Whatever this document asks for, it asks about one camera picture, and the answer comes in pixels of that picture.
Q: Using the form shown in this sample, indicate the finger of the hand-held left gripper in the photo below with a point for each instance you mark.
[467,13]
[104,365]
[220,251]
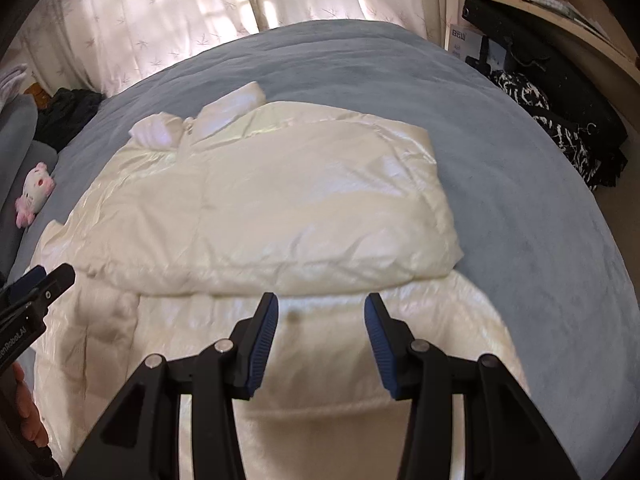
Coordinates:
[26,282]
[56,280]

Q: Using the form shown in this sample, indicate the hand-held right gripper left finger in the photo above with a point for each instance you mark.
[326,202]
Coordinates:
[264,340]

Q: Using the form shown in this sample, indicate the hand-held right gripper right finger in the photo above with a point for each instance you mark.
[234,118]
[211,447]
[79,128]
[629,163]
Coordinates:
[377,340]

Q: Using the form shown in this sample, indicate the white puffer jacket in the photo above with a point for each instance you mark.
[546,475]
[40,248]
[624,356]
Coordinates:
[275,200]

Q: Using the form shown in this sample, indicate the dark crumpled clothes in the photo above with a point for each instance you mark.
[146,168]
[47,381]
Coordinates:
[67,112]

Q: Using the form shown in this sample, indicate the person's left hand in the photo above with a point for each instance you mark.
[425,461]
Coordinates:
[25,400]

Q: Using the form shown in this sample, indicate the pink and white plush toy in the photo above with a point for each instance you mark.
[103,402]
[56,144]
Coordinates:
[34,185]

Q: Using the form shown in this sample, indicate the grey pillow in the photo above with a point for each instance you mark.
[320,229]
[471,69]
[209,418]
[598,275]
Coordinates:
[15,130]

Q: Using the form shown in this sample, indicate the white cloth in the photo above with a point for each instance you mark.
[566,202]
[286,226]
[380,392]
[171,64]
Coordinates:
[12,82]

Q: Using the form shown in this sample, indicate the grey-blue bed blanket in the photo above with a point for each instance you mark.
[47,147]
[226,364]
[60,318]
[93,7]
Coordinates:
[350,75]

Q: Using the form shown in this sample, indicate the black and white patterned garment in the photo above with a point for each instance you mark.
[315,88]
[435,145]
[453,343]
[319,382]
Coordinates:
[565,135]

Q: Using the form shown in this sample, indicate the white cardboard box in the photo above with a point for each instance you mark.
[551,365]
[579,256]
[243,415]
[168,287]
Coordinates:
[462,42]

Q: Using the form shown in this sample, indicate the black bag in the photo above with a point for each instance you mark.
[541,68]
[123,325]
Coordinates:
[550,55]

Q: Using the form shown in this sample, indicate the wooden shelf board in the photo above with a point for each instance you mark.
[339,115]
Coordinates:
[565,30]

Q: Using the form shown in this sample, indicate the papers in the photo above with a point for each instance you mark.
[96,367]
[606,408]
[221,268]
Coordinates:
[570,12]

